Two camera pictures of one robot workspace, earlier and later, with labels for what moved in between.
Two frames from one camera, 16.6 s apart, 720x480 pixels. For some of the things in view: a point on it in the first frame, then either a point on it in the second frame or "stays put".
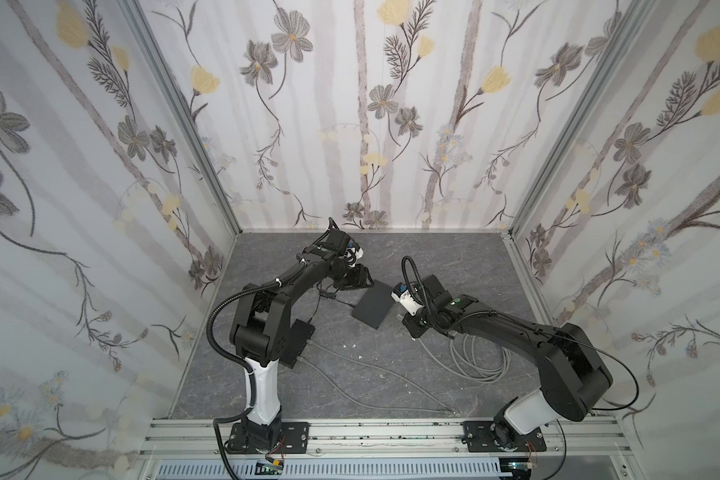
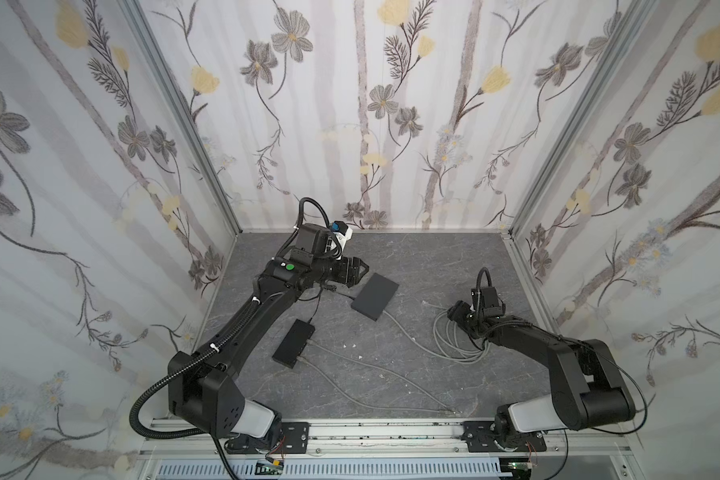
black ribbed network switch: x=299 y=333 stays put
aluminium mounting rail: x=390 y=438 stays put
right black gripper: x=413 y=322 → x=462 y=312
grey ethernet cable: x=375 y=366 stays put
